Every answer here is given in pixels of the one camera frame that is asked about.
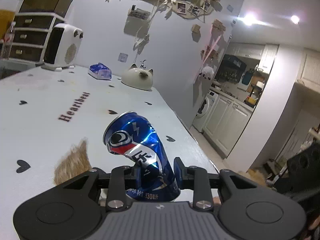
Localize crushed blue soda can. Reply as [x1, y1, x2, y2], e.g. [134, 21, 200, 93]
[103, 112, 180, 202]

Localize orange cat fur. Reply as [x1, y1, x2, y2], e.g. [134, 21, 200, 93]
[54, 139, 92, 186]

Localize white washing machine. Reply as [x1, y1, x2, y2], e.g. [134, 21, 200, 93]
[193, 90, 218, 133]

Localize white kitchen cabinets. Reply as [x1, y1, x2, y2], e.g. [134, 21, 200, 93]
[203, 95, 253, 158]

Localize white cat-shaped ceramic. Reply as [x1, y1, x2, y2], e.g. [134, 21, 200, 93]
[121, 63, 153, 91]

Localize blue tissue pack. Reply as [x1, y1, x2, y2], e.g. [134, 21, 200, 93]
[88, 62, 112, 80]

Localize white space heater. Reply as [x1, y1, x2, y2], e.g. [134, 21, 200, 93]
[42, 23, 84, 72]

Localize drawer cabinet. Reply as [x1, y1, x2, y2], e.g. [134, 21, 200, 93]
[9, 12, 65, 64]

